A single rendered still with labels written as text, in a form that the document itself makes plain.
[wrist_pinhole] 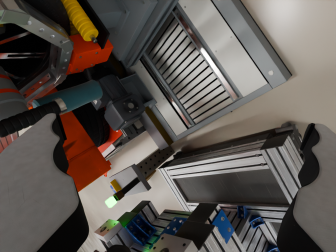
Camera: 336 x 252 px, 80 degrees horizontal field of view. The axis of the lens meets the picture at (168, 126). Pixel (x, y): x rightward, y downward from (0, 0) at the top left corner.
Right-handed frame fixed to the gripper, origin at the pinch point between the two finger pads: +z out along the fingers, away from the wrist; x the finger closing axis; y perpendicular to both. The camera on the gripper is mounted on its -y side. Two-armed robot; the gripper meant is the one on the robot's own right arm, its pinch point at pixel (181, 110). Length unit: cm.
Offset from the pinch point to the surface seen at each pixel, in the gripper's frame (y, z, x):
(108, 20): 5, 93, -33
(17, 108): 22, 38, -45
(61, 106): 18.1, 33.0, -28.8
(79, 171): 71, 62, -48
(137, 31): 9, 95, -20
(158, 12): 1, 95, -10
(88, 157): 68, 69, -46
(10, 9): -2, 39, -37
